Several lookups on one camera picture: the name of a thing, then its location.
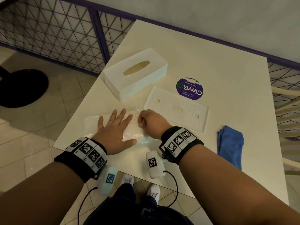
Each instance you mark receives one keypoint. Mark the person's right hand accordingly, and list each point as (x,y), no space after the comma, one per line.
(153,123)

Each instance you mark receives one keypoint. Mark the person's left hand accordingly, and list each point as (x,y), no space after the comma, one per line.
(112,135)

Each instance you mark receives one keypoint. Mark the person's right fingers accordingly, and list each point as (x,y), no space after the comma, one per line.
(141,119)

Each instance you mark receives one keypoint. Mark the person's left middle finger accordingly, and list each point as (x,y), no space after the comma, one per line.
(121,115)

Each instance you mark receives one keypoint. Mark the person's left thumb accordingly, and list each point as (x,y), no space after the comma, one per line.
(130,142)

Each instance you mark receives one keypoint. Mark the person's left little finger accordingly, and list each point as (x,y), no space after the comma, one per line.
(100,123)

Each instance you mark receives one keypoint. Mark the clear plastic tissue pack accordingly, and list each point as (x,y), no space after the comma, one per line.
(134,132)

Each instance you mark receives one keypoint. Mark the person's left forearm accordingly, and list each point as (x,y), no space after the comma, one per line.
(39,196)

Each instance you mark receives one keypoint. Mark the person's right forearm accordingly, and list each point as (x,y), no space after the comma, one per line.
(229,189)

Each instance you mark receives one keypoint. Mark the black marker wristband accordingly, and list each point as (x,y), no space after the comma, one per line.
(179,142)
(86,154)

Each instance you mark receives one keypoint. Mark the white shoe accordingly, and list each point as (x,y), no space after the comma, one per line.
(154,192)
(127,179)

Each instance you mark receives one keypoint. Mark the white tissue box cover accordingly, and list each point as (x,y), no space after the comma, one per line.
(138,80)

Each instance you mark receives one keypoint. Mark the round purple sticker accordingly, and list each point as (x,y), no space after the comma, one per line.
(189,90)

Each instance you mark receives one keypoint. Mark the dark trousers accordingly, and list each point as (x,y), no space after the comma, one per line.
(131,210)

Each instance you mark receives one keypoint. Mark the black round table base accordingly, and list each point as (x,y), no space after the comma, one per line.
(22,89)

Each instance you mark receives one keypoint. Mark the purple metal mesh railing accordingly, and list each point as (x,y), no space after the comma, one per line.
(98,32)

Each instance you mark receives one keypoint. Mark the blue cloth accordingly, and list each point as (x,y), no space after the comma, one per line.
(230,145)

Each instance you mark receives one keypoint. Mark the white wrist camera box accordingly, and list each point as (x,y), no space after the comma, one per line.
(153,164)
(108,180)

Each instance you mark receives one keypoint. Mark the white tissue box base plate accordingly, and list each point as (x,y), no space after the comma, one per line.
(178,107)

